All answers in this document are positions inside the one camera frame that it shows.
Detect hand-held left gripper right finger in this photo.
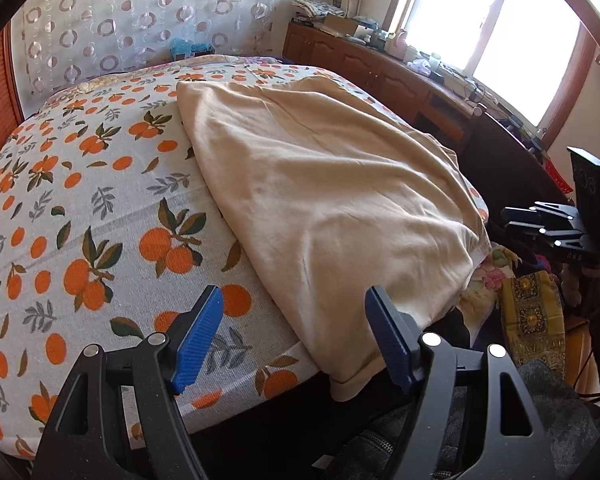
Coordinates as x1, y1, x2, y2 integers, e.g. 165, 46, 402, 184
364, 285, 553, 480

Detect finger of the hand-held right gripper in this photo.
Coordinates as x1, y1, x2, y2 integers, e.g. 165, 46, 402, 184
501, 207, 583, 251
532, 201, 583, 233

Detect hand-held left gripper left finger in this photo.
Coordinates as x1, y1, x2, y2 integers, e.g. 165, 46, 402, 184
32, 285, 226, 480

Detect beige printed t-shirt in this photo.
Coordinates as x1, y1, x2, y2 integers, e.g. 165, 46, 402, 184
176, 77, 492, 402

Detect person's right hand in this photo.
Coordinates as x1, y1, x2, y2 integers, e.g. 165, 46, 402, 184
560, 266, 588, 312

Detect pink floral cloth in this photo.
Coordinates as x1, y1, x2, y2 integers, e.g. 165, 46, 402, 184
459, 249, 525, 313

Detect yellow patterned cloth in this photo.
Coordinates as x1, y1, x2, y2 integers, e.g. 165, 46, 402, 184
499, 270, 569, 380

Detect person's grey pants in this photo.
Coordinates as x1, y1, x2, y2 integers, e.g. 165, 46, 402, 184
325, 357, 600, 480

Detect orange fruit print bed sheet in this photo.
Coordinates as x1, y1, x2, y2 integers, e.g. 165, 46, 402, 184
0, 54, 488, 461

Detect window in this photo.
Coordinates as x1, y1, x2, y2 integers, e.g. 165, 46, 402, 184
380, 0, 600, 132

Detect white bottle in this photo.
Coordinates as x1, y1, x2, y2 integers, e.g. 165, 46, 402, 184
387, 30, 409, 57

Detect wooden cabinet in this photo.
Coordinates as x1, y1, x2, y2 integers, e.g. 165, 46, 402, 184
282, 20, 487, 155

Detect cardboard box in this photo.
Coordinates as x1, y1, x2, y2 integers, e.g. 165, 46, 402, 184
324, 13, 362, 37

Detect floral quilt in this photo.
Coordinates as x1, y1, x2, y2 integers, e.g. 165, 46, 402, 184
190, 53, 291, 69

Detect stack of folded cloths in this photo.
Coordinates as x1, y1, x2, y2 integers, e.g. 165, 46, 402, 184
292, 0, 349, 24

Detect teal box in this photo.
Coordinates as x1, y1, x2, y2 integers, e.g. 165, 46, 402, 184
170, 37, 216, 61

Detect wooden slatted panel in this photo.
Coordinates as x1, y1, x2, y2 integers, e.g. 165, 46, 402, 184
0, 25, 27, 161

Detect sheer circle pattern curtain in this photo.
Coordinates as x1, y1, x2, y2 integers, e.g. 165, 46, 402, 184
22, 0, 301, 100

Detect black cable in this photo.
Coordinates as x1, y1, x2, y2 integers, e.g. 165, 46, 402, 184
572, 327, 600, 401

